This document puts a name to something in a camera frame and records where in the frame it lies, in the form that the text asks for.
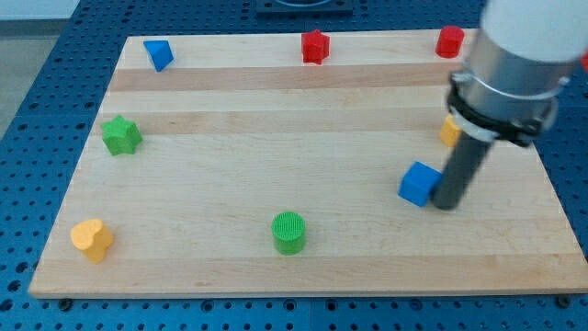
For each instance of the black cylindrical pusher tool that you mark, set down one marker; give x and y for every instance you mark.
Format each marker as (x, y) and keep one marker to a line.
(460, 169)

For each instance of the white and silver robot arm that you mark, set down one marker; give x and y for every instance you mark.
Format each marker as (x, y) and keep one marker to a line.
(523, 55)

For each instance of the yellow heart block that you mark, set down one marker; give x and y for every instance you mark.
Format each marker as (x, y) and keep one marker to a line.
(92, 238)

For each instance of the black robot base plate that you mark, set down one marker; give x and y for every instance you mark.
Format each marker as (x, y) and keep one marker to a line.
(264, 8)

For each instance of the red star block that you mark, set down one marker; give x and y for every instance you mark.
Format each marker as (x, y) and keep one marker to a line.
(315, 46)

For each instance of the green cylinder block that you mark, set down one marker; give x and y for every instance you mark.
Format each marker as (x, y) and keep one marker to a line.
(289, 233)

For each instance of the green star block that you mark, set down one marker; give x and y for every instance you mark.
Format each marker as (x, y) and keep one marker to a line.
(120, 136)

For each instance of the blue triangle block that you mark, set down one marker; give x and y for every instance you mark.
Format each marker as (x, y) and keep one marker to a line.
(160, 52)

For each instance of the red cylinder block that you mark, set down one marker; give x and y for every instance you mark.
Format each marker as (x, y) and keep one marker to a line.
(449, 42)

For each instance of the wooden board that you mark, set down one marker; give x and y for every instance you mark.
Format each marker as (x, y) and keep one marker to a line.
(238, 129)

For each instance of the blue cube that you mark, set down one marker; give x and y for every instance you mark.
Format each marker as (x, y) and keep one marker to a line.
(418, 183)

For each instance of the yellow block behind arm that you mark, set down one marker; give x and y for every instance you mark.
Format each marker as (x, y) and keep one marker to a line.
(450, 132)

